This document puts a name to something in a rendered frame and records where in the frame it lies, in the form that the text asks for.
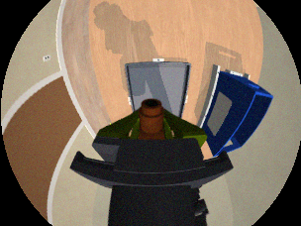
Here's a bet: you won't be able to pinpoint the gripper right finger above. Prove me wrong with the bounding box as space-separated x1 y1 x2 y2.
163 109 207 148

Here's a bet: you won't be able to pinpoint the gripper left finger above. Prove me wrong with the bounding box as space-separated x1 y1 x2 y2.
96 109 140 140

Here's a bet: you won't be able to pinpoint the blue plastic crate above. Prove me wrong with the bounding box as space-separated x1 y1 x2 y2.
202 71 273 157

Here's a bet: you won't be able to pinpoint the brown glass bottle with white label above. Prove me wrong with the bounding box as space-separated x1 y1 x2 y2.
139 98 164 140

